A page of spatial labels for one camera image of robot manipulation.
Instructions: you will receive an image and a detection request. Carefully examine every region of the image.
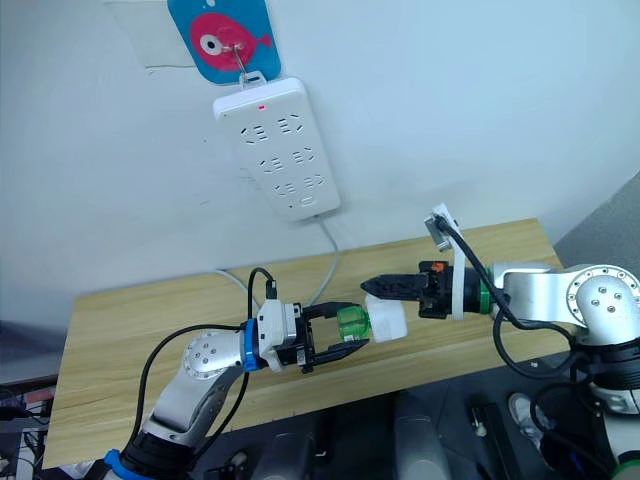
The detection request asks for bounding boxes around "dark cluttered shelf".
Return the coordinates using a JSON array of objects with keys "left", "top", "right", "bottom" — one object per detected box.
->
[{"left": 0, "top": 372, "right": 57, "bottom": 480}]

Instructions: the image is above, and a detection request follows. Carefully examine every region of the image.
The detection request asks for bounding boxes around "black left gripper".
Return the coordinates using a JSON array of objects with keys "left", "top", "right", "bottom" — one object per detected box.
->
[{"left": 274, "top": 301, "right": 372, "bottom": 376}]

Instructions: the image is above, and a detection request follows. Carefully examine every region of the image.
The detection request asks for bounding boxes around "dark rounded shape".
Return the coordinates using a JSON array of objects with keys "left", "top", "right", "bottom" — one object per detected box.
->
[
  {"left": 391, "top": 389, "right": 444, "bottom": 480},
  {"left": 257, "top": 414, "right": 329, "bottom": 480}
]

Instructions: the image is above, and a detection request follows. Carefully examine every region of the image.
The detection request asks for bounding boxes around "white shoe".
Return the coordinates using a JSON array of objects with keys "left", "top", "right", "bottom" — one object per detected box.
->
[{"left": 507, "top": 391, "right": 544, "bottom": 444}]

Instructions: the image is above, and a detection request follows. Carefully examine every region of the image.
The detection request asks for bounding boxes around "clear plastic wall sheet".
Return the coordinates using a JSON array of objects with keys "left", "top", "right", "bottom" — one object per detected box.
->
[{"left": 105, "top": 0, "right": 201, "bottom": 72}]

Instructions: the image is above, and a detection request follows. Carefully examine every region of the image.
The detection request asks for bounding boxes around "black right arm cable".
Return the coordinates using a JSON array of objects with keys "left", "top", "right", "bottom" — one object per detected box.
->
[{"left": 433, "top": 214, "right": 597, "bottom": 381}]

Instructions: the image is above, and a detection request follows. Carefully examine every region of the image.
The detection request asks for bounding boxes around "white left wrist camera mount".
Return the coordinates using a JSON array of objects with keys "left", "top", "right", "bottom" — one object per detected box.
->
[{"left": 256, "top": 298, "right": 303, "bottom": 373}]

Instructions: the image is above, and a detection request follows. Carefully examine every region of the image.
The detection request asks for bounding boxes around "grey power strip cable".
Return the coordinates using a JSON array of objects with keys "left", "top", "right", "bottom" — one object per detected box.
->
[{"left": 214, "top": 213, "right": 342, "bottom": 312}]

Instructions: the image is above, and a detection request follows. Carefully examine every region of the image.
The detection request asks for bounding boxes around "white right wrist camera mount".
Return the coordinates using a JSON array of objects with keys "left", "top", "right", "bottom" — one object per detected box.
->
[{"left": 422, "top": 201, "right": 467, "bottom": 322}]

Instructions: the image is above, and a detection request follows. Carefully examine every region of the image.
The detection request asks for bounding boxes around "green liquid repellent bottle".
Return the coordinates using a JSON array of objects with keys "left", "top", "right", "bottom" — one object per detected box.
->
[{"left": 335, "top": 305, "right": 375, "bottom": 347}]

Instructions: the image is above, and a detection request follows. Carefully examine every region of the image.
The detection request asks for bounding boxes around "metal wall hook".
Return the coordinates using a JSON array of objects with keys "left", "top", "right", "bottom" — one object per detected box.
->
[{"left": 219, "top": 41, "right": 252, "bottom": 77}]

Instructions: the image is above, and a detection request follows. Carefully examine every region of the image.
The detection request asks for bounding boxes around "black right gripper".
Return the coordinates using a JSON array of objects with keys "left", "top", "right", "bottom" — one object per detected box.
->
[{"left": 360, "top": 259, "right": 454, "bottom": 320}]

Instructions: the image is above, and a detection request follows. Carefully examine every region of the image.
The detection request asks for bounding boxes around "blue fish hook card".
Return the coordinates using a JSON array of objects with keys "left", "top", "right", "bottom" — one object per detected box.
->
[{"left": 166, "top": 0, "right": 284, "bottom": 86}]

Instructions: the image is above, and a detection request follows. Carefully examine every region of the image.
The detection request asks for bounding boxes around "white mosquito repellent heater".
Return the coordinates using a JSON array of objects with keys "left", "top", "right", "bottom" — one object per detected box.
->
[{"left": 363, "top": 293, "right": 409, "bottom": 345}]

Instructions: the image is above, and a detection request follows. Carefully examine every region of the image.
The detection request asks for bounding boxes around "white power strip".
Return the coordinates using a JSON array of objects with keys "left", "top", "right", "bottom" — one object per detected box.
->
[{"left": 211, "top": 75, "right": 343, "bottom": 224}]

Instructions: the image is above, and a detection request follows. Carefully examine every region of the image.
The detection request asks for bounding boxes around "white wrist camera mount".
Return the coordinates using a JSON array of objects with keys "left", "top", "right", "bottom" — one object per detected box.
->
[
  {"left": 256, "top": 298, "right": 303, "bottom": 373},
  {"left": 422, "top": 201, "right": 467, "bottom": 322}
]

